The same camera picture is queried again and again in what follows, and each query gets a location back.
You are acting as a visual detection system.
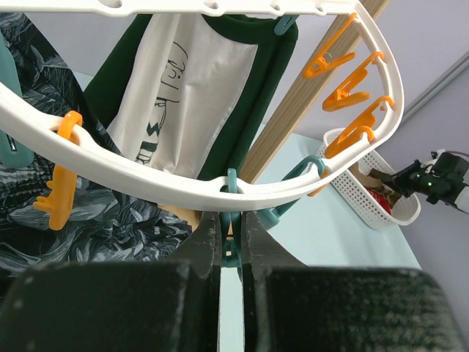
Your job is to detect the wooden clothes rack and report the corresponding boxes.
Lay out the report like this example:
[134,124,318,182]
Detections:
[160,0,391,265]

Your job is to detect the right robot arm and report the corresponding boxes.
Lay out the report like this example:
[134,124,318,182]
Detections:
[383,151,468,213]

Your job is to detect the dark leaf-print shorts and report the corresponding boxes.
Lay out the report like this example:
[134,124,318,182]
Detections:
[1,12,192,282]

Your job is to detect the white perforated plastic basket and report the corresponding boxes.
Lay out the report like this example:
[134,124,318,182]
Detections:
[331,150,421,230]

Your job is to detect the orange clothespin on rim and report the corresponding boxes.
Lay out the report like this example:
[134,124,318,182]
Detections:
[325,96,394,159]

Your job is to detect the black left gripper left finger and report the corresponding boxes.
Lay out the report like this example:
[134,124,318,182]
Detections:
[1,212,222,351]

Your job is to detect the red patterned sock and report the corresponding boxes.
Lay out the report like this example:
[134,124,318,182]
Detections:
[366,187,391,214]

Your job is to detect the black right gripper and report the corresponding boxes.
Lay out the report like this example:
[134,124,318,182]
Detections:
[383,159,427,198]

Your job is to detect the brown striped sock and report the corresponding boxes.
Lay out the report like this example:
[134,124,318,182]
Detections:
[367,169,402,208]

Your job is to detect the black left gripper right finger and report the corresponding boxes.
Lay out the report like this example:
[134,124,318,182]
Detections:
[240,212,468,351]

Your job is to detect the orange plastic clothespin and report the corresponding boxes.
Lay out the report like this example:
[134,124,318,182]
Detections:
[33,111,83,230]

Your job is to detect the teal plastic clothespin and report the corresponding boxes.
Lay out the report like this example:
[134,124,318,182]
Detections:
[218,167,245,283]

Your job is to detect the white plastic clip hanger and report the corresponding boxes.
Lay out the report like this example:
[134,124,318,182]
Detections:
[0,0,405,213]

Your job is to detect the green and white t-shirt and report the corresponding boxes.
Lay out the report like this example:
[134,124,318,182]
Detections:
[85,13,298,180]

